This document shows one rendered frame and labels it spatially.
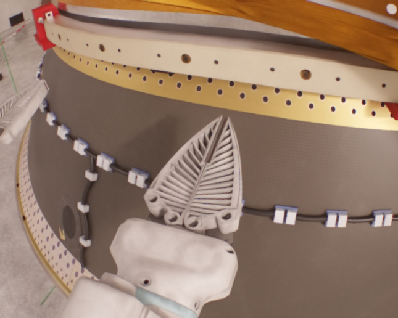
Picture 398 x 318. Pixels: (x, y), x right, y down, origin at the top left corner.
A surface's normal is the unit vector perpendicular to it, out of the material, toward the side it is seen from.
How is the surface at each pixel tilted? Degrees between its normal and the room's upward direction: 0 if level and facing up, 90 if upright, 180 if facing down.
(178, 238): 2
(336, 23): 90
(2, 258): 0
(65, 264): 43
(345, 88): 90
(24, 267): 0
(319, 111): 62
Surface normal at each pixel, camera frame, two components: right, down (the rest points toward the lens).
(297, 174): -0.22, 0.23
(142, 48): -0.48, 0.60
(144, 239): -0.10, -0.69
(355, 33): -0.66, 0.52
